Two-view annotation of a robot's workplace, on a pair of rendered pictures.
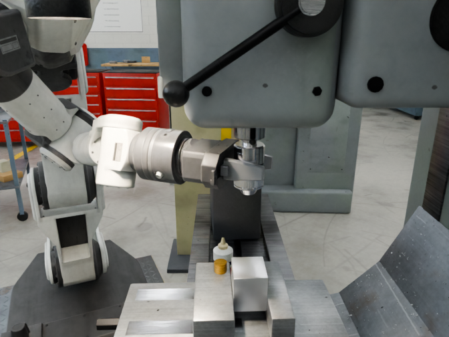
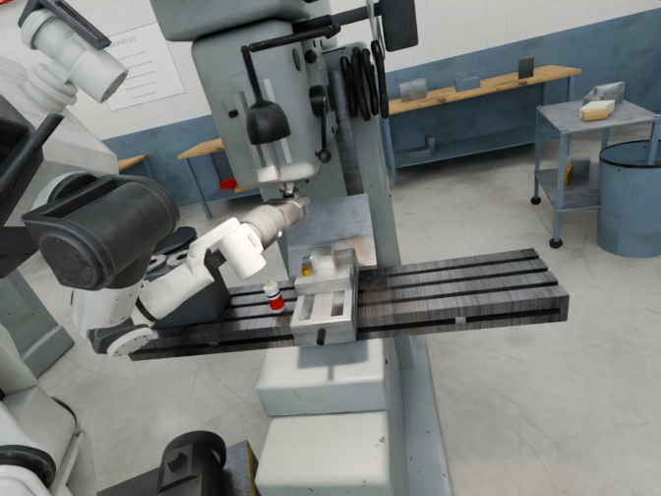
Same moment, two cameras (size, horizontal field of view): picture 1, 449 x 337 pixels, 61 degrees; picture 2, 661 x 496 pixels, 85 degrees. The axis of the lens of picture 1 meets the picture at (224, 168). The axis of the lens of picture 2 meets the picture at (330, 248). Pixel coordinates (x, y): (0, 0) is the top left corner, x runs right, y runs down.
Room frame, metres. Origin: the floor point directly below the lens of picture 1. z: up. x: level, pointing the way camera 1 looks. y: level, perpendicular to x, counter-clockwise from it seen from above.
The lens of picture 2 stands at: (0.28, 0.82, 1.54)
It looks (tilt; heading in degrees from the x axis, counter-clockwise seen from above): 27 degrees down; 284
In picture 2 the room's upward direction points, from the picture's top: 14 degrees counter-clockwise
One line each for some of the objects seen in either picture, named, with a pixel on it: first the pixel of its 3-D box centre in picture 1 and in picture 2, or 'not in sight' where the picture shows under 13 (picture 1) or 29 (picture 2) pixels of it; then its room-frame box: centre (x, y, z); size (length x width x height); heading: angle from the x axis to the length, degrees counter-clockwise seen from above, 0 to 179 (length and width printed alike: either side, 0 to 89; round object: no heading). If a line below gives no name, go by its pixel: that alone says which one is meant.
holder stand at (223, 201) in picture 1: (232, 187); (180, 287); (0.98, -0.02, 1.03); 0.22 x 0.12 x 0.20; 4
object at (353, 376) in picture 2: not in sight; (330, 332); (0.56, -0.04, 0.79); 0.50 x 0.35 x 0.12; 91
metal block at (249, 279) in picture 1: (248, 283); (324, 261); (0.52, -0.04, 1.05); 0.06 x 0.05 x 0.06; 2
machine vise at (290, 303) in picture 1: (229, 315); (328, 285); (0.52, -0.01, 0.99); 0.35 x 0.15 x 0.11; 92
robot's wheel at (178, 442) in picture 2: not in sight; (194, 458); (1.06, 0.18, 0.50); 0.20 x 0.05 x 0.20; 24
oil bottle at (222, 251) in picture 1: (222, 261); (272, 293); (0.68, 0.00, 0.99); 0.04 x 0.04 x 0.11
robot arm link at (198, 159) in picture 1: (194, 160); (273, 218); (0.59, 0.05, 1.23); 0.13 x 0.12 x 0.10; 161
